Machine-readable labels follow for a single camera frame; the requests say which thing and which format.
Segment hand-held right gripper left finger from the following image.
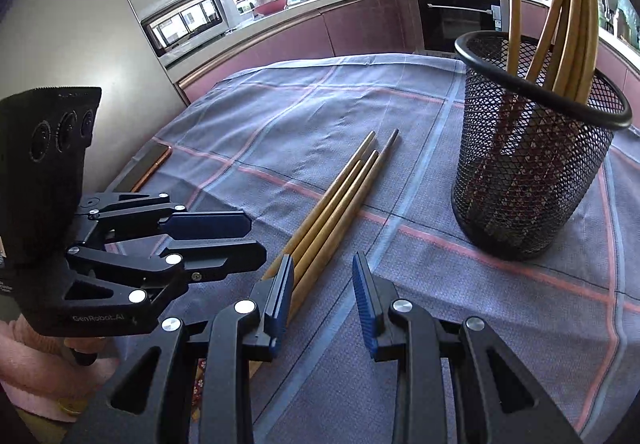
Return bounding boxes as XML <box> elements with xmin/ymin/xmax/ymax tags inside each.
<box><xmin>62</xmin><ymin>253</ymin><xmax>296</xmax><ymax>444</ymax></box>

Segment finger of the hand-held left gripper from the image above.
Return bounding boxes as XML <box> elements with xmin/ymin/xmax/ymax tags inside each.
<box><xmin>74</xmin><ymin>191</ymin><xmax>254</xmax><ymax>248</ymax></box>
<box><xmin>65</xmin><ymin>239</ymin><xmax>269</xmax><ymax>313</ymax></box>

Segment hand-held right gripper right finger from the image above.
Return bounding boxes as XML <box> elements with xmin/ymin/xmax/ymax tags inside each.
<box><xmin>352</xmin><ymin>251</ymin><xmax>584</xmax><ymax>444</ymax></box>

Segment black mesh utensil holder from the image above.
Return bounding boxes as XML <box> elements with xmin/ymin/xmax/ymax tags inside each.
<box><xmin>451</xmin><ymin>30</ymin><xmax>633</xmax><ymax>261</ymax></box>

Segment person's left forearm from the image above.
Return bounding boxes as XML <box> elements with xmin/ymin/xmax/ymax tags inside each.
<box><xmin>0</xmin><ymin>316</ymin><xmax>123</xmax><ymax>425</ymax></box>

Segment blue plaid tablecloth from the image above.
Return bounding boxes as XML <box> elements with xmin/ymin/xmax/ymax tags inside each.
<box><xmin>117</xmin><ymin>53</ymin><xmax>640</xmax><ymax>444</ymax></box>

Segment white countertop oven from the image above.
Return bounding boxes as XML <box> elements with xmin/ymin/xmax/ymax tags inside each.
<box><xmin>139</xmin><ymin>0</ymin><xmax>240</xmax><ymax>71</ymax></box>

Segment pink base cabinets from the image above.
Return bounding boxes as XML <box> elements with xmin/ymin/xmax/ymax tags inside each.
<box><xmin>175</xmin><ymin>0</ymin><xmax>425</xmax><ymax>106</ymax></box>

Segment pink bowl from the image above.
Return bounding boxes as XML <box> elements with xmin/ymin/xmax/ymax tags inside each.
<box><xmin>251</xmin><ymin>0</ymin><xmax>290</xmax><ymax>18</ymax></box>

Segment black built-in oven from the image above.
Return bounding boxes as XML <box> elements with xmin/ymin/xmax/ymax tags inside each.
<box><xmin>414</xmin><ymin>0</ymin><xmax>510</xmax><ymax>57</ymax></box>

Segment wooden chopsticks in holder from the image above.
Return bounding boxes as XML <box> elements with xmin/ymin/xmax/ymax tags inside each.
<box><xmin>520</xmin><ymin>0</ymin><xmax>640</xmax><ymax>130</ymax></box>

